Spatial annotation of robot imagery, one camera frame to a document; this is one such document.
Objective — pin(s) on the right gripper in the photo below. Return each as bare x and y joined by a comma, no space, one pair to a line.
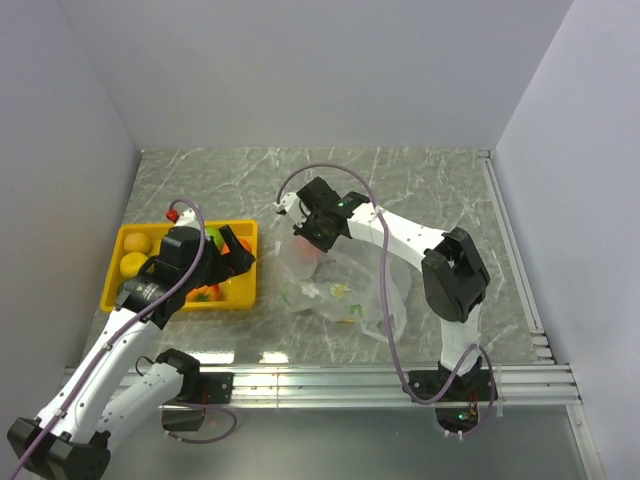
303,230

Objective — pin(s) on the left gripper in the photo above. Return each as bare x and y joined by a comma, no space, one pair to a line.
241,258

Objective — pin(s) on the light green fruit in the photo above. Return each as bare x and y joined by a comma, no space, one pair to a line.
214,233

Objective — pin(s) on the pink fruit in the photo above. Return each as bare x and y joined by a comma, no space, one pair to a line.
306,250

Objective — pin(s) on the red fruit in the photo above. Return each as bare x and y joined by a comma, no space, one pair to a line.
205,294

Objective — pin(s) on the clear plastic bag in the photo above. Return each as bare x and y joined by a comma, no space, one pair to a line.
342,286

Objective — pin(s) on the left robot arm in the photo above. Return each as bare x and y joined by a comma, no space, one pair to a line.
76,433

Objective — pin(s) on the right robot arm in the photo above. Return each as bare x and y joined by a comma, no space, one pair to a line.
455,278

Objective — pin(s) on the pale orange fruit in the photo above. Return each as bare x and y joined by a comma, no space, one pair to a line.
137,243

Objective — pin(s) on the yellow fruit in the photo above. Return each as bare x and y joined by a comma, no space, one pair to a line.
131,263

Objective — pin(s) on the yellow plastic tray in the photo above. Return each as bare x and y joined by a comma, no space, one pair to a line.
237,293

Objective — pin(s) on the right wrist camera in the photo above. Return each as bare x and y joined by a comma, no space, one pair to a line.
286,203

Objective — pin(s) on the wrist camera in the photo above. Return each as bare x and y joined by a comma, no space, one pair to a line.
286,203
185,218

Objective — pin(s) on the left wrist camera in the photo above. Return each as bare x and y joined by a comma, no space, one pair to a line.
185,218

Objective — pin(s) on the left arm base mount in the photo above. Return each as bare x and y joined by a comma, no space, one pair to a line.
186,413

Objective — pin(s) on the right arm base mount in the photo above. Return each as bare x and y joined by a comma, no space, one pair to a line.
464,406

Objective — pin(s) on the aluminium rail frame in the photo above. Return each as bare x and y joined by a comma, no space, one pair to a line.
314,399

